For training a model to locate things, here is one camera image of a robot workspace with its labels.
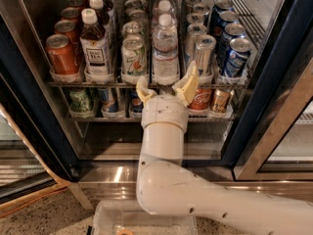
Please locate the front tea bottle white cap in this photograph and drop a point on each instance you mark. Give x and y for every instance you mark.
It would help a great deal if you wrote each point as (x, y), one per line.
(95, 48)

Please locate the green can lower shelf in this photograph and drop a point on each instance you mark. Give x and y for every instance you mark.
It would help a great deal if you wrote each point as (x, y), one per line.
(80, 100)

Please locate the front blue pepsi can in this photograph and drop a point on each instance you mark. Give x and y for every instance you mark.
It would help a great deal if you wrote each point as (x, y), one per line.
(236, 57)

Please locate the blue can lower shelf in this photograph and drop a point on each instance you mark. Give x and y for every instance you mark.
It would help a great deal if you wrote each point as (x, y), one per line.
(108, 97)

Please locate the front 7up can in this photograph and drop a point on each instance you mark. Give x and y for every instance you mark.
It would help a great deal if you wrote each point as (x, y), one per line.
(134, 58)

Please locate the right glass fridge door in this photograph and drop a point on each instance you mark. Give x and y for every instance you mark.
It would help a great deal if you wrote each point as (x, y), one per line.
(270, 142)

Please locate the red coca cola can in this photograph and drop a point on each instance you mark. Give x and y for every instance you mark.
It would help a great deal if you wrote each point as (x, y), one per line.
(201, 100)

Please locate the clear plastic bin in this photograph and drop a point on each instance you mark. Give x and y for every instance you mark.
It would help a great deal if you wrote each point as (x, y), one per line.
(125, 217)

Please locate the wire fridge shelf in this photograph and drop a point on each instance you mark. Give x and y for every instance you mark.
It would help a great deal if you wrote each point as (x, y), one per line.
(127, 85)
(137, 119)

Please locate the slim silver can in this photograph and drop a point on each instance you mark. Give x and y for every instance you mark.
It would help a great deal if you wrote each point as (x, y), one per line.
(193, 32)
(203, 54)

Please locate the blue pepsi can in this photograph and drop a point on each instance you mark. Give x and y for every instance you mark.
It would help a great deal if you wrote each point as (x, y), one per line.
(236, 57)
(223, 19)
(219, 7)
(231, 31)

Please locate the lower wire fridge shelf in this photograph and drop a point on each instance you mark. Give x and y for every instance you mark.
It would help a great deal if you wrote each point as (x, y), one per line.
(137, 119)

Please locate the front orange soda can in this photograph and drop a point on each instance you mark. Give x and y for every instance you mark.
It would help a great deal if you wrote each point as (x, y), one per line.
(61, 54)

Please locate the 7up can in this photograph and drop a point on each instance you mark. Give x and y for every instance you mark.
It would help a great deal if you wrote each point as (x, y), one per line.
(134, 58)
(132, 29)

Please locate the left glass fridge door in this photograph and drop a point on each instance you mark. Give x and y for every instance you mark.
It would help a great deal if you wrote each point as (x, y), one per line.
(25, 173)

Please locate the clear front water bottle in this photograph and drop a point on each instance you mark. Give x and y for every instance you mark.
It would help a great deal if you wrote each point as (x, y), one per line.
(165, 51)

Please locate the front slim silver can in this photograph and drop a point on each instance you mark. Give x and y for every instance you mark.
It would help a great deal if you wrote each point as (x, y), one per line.
(203, 54)

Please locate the top wire fridge shelf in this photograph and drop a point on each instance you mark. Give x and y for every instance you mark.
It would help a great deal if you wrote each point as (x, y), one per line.
(127, 85)

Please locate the pepsi can lower shelf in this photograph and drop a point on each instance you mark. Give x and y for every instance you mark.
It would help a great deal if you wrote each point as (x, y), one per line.
(136, 103)

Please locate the orange soda can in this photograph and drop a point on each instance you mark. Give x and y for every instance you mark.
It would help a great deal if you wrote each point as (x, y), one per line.
(71, 14)
(69, 29)
(61, 54)

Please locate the gold can lower shelf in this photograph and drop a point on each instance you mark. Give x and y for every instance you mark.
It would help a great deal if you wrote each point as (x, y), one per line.
(220, 100)

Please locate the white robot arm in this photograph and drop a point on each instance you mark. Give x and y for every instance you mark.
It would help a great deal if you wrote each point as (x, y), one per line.
(164, 187)

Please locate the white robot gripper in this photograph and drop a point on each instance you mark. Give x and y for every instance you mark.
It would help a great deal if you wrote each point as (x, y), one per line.
(164, 111)

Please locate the stainless fridge base frame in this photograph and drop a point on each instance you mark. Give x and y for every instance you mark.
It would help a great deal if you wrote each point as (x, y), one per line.
(96, 182)

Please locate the glass fridge door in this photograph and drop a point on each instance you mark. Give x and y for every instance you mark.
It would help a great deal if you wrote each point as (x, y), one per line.
(270, 142)
(25, 173)

